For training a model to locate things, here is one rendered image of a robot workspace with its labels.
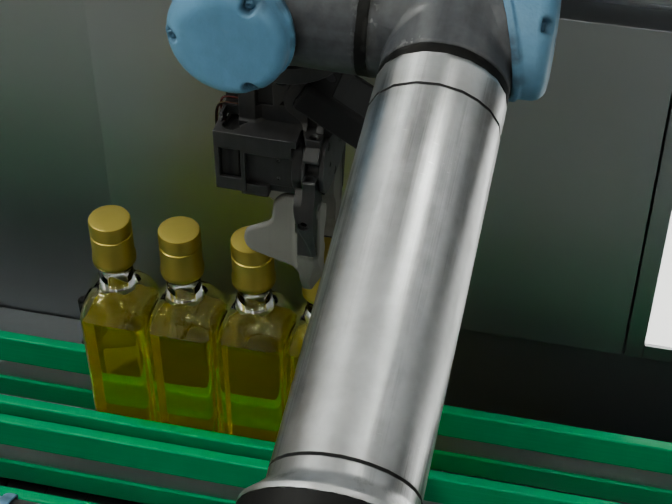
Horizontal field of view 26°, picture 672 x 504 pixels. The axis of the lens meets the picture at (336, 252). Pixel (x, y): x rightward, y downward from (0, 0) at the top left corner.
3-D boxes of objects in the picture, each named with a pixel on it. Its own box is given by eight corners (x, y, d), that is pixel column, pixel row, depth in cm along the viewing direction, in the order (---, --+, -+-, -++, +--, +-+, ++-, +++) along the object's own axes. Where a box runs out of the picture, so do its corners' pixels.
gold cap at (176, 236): (209, 257, 118) (206, 217, 115) (198, 287, 116) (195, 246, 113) (167, 252, 119) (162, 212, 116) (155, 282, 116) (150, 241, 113)
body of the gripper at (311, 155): (245, 134, 112) (238, 0, 104) (354, 151, 110) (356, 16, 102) (215, 197, 106) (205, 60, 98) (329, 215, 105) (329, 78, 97)
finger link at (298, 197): (304, 231, 110) (307, 130, 105) (326, 234, 110) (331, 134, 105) (288, 264, 106) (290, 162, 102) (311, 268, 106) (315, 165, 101)
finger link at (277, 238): (250, 275, 114) (251, 174, 108) (324, 288, 113) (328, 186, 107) (239, 298, 111) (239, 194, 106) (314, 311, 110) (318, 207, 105)
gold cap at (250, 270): (280, 268, 117) (279, 227, 114) (270, 298, 115) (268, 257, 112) (237, 261, 118) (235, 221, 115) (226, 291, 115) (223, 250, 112)
